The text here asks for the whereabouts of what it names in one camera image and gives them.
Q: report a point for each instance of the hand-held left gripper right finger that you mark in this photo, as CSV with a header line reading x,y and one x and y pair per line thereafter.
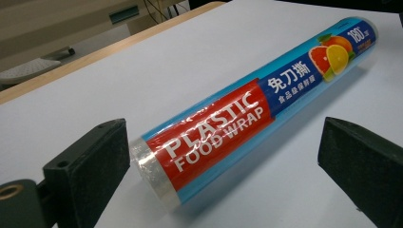
x,y
364,164

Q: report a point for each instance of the grey office chair seat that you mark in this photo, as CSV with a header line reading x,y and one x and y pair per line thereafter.
x,y
28,71

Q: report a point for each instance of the blue red plastic wrap roll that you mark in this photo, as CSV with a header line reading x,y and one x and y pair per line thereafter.
x,y
234,110

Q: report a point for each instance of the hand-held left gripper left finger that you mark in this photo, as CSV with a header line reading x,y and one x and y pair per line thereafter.
x,y
92,164

